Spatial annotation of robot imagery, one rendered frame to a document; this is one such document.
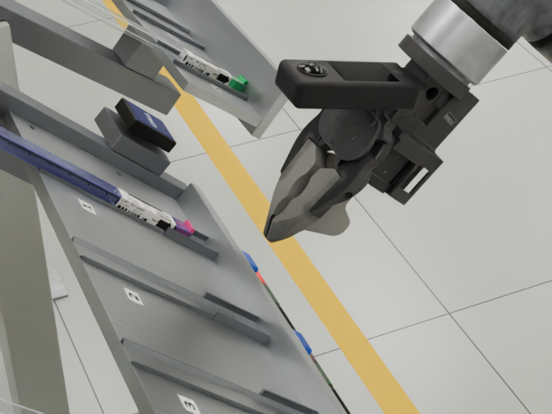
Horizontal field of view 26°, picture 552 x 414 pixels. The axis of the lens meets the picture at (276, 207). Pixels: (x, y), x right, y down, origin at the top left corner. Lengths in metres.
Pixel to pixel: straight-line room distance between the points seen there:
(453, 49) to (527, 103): 1.60
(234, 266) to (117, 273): 0.18
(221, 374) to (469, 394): 1.11
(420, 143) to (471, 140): 1.42
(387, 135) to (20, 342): 0.61
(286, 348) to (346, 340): 1.05
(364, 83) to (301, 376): 0.24
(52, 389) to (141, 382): 0.77
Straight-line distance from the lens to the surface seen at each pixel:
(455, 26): 0.99
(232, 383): 0.83
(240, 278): 0.99
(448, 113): 1.04
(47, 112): 1.00
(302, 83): 0.95
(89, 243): 0.85
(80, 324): 2.03
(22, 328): 1.43
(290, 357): 0.92
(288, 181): 1.04
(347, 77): 0.98
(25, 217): 1.33
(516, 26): 1.00
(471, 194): 2.30
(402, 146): 1.01
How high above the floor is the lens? 1.38
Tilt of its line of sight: 38 degrees down
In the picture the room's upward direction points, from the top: straight up
